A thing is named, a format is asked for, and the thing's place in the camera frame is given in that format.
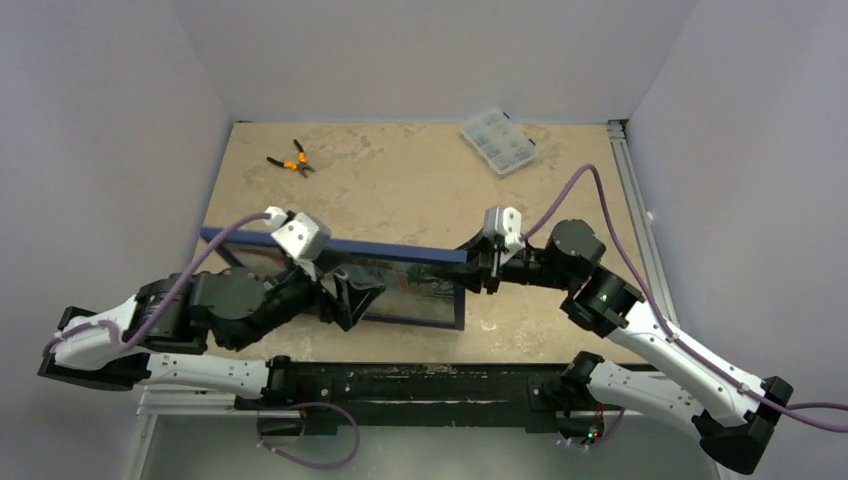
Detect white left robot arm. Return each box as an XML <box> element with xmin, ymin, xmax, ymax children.
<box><xmin>38</xmin><ymin>267</ymin><xmax>385</xmax><ymax>409</ymax></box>

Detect colour photo print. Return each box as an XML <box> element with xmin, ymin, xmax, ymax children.
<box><xmin>221</xmin><ymin>248</ymin><xmax>460</xmax><ymax>325</ymax></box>

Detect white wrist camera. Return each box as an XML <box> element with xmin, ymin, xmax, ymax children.
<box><xmin>482</xmin><ymin>206</ymin><xmax>526</xmax><ymax>258</ymax></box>
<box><xmin>265</xmin><ymin>206</ymin><xmax>331</xmax><ymax>261</ymax></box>

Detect aluminium right side rail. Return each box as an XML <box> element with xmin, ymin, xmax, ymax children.
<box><xmin>606</xmin><ymin>120</ymin><xmax>679</xmax><ymax>325</ymax></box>

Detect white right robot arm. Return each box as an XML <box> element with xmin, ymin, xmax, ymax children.
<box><xmin>448</xmin><ymin>220</ymin><xmax>793</xmax><ymax>475</ymax></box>

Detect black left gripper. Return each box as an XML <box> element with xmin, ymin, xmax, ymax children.
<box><xmin>232</xmin><ymin>247</ymin><xmax>387</xmax><ymax>353</ymax></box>

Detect blue wooden picture frame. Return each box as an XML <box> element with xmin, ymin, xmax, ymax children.
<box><xmin>216</xmin><ymin>230</ymin><xmax>467</xmax><ymax>331</ymax></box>

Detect clear plastic screw box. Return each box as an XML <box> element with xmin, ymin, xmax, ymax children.
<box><xmin>459</xmin><ymin>108</ymin><xmax>539</xmax><ymax>178</ymax></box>

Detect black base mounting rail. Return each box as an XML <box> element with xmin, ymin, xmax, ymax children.
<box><xmin>235</xmin><ymin>357</ymin><xmax>618</xmax><ymax>444</ymax></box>

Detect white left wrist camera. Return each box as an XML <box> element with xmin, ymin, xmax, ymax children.
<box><xmin>265</xmin><ymin>206</ymin><xmax>331</xmax><ymax>261</ymax></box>

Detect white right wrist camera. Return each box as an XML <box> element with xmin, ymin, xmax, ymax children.
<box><xmin>482</xmin><ymin>206</ymin><xmax>526</xmax><ymax>258</ymax></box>

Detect orange black pliers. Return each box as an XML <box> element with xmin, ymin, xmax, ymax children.
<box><xmin>266</xmin><ymin>139</ymin><xmax>316</xmax><ymax>178</ymax></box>

